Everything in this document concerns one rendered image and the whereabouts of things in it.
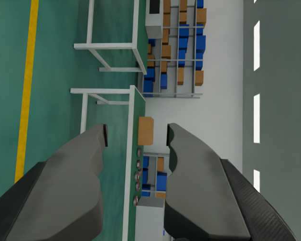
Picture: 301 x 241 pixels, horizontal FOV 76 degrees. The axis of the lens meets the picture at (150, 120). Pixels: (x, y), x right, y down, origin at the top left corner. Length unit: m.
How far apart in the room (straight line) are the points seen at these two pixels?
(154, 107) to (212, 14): 3.57
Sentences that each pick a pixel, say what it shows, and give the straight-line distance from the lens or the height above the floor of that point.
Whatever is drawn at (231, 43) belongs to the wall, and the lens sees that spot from 7.07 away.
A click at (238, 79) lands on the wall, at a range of 6.72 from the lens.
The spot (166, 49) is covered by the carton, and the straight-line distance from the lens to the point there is 6.18.
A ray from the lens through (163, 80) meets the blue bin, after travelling 5.83.
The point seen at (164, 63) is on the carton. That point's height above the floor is 0.88.
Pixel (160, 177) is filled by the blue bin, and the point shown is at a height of 0.88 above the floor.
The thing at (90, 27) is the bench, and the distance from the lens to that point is 2.55.
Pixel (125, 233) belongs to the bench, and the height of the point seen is 0.73.
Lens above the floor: 1.16
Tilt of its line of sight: 6 degrees down
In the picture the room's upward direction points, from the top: 92 degrees clockwise
